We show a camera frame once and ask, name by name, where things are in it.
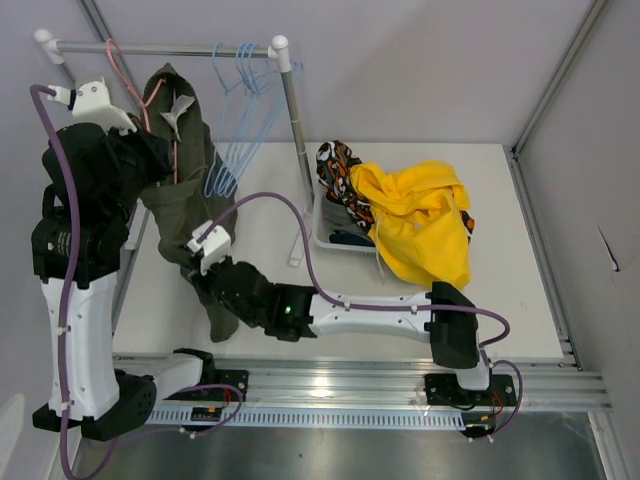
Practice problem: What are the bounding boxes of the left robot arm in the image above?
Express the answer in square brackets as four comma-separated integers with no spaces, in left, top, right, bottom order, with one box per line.
[31,123,217,441]

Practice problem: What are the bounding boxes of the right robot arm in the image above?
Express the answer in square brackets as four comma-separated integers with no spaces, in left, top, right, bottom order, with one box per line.
[185,257,493,404]

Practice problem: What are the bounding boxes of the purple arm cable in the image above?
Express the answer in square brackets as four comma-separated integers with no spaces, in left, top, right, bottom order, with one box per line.
[29,83,246,480]
[197,192,525,444]

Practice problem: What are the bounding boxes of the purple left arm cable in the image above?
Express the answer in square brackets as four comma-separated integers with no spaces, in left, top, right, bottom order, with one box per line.
[29,83,246,480]

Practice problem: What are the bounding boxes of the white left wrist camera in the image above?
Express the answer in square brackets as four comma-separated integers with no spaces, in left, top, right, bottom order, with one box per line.
[46,77,139,136]

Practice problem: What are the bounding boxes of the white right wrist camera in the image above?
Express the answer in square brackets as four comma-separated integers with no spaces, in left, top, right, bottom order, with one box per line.
[187,220,232,276]

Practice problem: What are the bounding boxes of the blue hanger of yellow shorts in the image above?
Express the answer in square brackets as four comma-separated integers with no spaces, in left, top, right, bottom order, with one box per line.
[203,42,243,198]

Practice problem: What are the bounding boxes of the grey shorts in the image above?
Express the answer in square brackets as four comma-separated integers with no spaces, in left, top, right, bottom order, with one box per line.
[321,195,365,235]

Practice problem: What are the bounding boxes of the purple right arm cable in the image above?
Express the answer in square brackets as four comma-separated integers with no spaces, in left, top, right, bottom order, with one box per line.
[197,192,525,444]

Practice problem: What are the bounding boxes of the blue hanger of patterned shorts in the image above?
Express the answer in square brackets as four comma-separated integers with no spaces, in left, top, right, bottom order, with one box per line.
[230,43,260,195]

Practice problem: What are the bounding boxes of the blue hanger of grey shorts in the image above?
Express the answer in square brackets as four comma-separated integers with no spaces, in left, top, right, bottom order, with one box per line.
[217,42,279,196]

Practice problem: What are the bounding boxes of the white slotted cable duct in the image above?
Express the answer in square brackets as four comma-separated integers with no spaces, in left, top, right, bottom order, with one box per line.
[147,405,465,431]

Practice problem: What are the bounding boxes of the white plastic basket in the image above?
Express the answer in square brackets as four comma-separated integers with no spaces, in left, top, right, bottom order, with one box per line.
[312,191,376,255]

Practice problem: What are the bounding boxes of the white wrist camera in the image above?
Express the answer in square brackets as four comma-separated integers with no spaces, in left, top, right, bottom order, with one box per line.
[46,77,139,136]
[187,220,232,276]

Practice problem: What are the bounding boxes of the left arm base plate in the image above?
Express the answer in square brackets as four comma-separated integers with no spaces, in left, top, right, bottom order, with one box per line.
[196,369,249,403]

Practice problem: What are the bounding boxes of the pink hanger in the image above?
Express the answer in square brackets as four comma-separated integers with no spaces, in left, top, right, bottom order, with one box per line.
[105,38,166,132]

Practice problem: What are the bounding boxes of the olive green shorts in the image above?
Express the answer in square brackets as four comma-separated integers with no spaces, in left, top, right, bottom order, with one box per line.
[141,63,239,343]

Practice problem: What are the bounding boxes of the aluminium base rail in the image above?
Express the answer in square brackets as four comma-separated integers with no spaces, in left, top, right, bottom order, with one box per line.
[112,352,614,414]

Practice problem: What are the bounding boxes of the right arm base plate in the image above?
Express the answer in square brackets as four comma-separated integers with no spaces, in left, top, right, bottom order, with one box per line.
[424,373,517,411]

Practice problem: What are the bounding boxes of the metal clothes rack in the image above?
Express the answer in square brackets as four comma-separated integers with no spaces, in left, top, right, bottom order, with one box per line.
[33,28,326,268]

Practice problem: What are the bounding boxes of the navy blue shorts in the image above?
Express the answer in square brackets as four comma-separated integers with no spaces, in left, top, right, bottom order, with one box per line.
[329,231,374,248]

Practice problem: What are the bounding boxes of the yellow shorts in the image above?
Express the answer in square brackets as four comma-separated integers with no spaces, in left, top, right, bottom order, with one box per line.
[350,160,475,289]

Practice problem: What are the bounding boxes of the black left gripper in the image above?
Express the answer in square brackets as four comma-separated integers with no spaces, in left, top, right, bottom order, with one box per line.
[100,111,176,221]

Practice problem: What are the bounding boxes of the orange black patterned shorts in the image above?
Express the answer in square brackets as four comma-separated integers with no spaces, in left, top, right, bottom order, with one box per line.
[316,140,476,238]

